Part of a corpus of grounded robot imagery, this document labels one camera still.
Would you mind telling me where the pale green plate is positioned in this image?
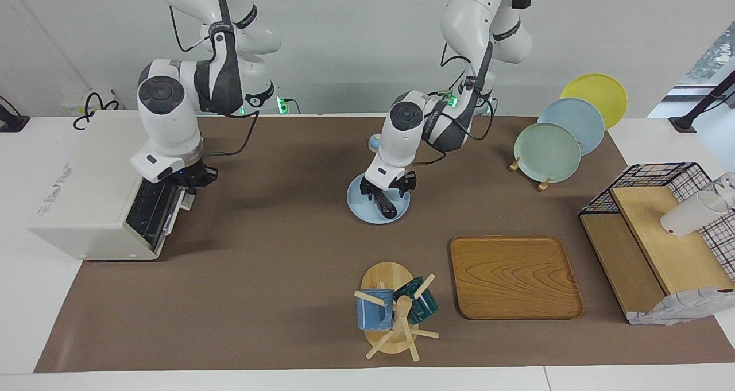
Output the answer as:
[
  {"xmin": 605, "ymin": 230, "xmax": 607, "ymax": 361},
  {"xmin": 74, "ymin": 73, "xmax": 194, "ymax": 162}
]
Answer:
[{"xmin": 513, "ymin": 123, "xmax": 582, "ymax": 184}]

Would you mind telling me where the yellow plate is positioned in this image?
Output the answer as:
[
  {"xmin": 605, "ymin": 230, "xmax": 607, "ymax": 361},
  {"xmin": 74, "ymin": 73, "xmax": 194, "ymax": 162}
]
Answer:
[{"xmin": 560, "ymin": 73, "xmax": 628, "ymax": 130}]

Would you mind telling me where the metal oven wire rack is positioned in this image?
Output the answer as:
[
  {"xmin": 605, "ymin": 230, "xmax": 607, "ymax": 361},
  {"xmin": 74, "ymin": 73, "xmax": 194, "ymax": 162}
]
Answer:
[{"xmin": 127, "ymin": 180, "xmax": 173, "ymax": 245}]

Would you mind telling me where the blue mug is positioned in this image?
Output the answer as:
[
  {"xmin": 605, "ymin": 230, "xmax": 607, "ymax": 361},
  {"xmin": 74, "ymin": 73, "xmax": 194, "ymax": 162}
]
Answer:
[{"xmin": 356, "ymin": 288, "xmax": 396, "ymax": 331}]

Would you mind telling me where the coiled black cable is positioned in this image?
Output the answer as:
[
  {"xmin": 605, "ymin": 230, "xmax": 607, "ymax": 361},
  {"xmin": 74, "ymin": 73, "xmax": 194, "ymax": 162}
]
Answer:
[{"xmin": 73, "ymin": 91, "xmax": 121, "ymax": 130}]

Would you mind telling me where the black camera stand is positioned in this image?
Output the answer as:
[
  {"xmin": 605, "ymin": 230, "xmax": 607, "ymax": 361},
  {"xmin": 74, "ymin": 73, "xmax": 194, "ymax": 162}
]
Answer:
[{"xmin": 669, "ymin": 69, "xmax": 735, "ymax": 133}]

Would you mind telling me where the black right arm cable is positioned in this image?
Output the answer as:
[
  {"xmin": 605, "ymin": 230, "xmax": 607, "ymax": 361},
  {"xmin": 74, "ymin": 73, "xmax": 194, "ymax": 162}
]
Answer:
[{"xmin": 168, "ymin": 3, "xmax": 259, "ymax": 157}]

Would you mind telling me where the wooden shelf with wire basket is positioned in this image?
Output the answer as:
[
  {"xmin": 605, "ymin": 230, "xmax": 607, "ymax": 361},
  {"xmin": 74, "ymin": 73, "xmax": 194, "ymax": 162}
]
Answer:
[{"xmin": 578, "ymin": 162, "xmax": 735, "ymax": 326}]

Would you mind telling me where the dark purple eggplant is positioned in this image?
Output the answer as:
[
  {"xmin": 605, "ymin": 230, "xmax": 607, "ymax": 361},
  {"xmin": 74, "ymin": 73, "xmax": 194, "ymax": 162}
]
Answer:
[{"xmin": 373, "ymin": 191, "xmax": 399, "ymax": 219}]

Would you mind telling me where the clear glass cup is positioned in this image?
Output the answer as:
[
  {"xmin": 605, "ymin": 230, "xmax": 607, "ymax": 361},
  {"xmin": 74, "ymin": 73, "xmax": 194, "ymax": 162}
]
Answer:
[{"xmin": 712, "ymin": 172, "xmax": 735, "ymax": 208}]

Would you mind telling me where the dark green mug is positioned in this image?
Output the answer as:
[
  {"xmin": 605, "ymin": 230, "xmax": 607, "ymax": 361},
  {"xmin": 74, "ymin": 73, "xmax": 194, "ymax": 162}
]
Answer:
[{"xmin": 393, "ymin": 276, "xmax": 439, "ymax": 324}]

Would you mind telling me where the wooden mug tree stand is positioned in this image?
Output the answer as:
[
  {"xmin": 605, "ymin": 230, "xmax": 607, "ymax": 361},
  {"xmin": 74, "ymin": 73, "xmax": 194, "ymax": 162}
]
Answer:
[{"xmin": 353, "ymin": 261, "xmax": 441, "ymax": 362}]

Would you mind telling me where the brown table mat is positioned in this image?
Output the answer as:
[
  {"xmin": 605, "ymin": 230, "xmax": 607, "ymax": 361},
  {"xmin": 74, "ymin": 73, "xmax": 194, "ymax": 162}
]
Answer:
[{"xmin": 34, "ymin": 115, "xmax": 735, "ymax": 373}]

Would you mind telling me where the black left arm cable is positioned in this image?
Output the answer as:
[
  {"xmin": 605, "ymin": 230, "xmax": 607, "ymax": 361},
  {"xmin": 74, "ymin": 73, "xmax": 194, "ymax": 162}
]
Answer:
[{"xmin": 413, "ymin": 41, "xmax": 499, "ymax": 168}]

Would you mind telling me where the glass oven door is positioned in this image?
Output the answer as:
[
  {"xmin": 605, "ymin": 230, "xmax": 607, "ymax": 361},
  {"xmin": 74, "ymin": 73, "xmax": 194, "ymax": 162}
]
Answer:
[{"xmin": 146, "ymin": 176, "xmax": 193, "ymax": 257}]

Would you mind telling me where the small light blue plate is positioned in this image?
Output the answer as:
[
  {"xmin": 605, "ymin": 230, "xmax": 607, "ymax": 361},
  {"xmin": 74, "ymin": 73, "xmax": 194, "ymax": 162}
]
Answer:
[{"xmin": 346, "ymin": 172, "xmax": 412, "ymax": 225}]

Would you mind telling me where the cream toaster oven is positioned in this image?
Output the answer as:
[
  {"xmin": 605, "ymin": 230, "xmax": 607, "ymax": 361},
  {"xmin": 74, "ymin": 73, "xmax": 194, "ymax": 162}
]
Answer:
[{"xmin": 29, "ymin": 111, "xmax": 193, "ymax": 261}]

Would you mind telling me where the wooden serving tray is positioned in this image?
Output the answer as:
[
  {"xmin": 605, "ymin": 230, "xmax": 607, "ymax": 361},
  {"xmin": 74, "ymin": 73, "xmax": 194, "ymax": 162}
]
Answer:
[{"xmin": 450, "ymin": 235, "xmax": 585, "ymax": 320}]

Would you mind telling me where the large light blue plate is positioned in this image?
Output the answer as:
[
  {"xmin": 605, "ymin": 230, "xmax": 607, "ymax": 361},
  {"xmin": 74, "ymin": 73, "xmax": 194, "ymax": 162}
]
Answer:
[{"xmin": 537, "ymin": 98, "xmax": 605, "ymax": 156}]

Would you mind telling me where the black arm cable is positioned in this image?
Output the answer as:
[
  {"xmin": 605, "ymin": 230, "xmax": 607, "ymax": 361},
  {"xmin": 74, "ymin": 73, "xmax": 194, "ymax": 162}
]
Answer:
[
  {"xmin": 168, "ymin": 3, "xmax": 259, "ymax": 157},
  {"xmin": 413, "ymin": 41, "xmax": 499, "ymax": 168}
]

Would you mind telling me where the black clamp base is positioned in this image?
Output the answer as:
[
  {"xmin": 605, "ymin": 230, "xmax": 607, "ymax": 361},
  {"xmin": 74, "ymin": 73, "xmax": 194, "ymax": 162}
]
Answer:
[{"xmin": 0, "ymin": 95, "xmax": 30, "ymax": 133}]

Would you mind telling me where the marble patterned cloth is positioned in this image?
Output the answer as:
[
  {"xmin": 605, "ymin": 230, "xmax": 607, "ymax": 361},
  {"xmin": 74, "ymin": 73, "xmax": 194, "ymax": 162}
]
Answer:
[{"xmin": 628, "ymin": 287, "xmax": 735, "ymax": 326}]

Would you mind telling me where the white cup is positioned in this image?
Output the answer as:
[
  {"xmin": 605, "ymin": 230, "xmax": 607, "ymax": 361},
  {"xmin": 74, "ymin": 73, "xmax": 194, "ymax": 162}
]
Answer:
[{"xmin": 660, "ymin": 190, "xmax": 729, "ymax": 237}]

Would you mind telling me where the wooden plate rack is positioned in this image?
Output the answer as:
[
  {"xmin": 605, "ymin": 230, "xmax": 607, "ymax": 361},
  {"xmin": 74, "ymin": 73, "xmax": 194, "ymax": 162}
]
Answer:
[{"xmin": 509, "ymin": 157, "xmax": 553, "ymax": 192}]

